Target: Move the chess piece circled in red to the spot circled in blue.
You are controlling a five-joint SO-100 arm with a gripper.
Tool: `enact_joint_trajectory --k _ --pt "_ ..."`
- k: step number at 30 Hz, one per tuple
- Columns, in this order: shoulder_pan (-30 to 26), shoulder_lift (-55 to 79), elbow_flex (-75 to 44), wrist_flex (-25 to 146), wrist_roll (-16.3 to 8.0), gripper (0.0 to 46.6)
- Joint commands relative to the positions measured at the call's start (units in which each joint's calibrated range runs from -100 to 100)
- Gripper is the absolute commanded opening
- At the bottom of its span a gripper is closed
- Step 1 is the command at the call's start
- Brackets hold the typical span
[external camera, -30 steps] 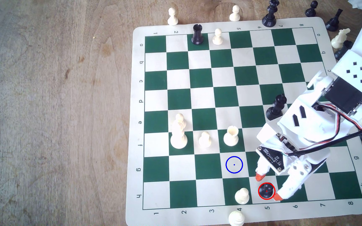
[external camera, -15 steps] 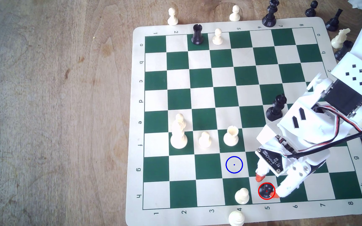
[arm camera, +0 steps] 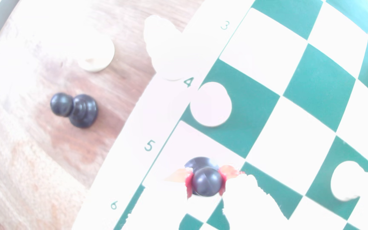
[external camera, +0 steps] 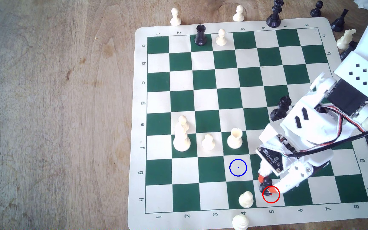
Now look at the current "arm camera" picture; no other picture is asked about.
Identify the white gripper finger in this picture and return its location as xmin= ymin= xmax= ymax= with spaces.
xmin=122 ymin=168 xmax=193 ymax=230
xmin=218 ymin=164 xmax=297 ymax=230

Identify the black pawn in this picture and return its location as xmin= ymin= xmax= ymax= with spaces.
xmin=50 ymin=92 xmax=99 ymax=129
xmin=184 ymin=157 xmax=224 ymax=197

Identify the green and white chess mat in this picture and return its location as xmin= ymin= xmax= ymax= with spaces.
xmin=72 ymin=0 xmax=368 ymax=230

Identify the white chess piece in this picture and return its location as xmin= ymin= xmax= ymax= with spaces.
xmin=143 ymin=15 xmax=188 ymax=81
xmin=76 ymin=33 xmax=115 ymax=73

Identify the white rook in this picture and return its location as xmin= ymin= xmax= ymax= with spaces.
xmin=330 ymin=161 xmax=368 ymax=202

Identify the white pawn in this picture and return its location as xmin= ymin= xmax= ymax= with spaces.
xmin=190 ymin=82 xmax=232 ymax=128

